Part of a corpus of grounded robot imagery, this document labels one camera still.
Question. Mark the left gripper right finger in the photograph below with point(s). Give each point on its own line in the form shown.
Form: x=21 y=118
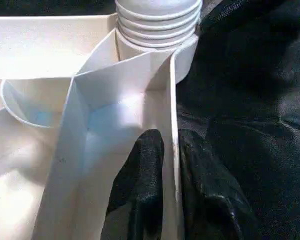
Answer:
x=205 y=200

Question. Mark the white plastic table top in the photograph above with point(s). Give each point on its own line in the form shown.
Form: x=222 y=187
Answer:
x=27 y=50

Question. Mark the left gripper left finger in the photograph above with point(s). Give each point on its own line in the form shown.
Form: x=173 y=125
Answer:
x=140 y=187

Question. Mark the white plastic table leg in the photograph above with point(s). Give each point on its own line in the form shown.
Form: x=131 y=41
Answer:
x=160 y=20

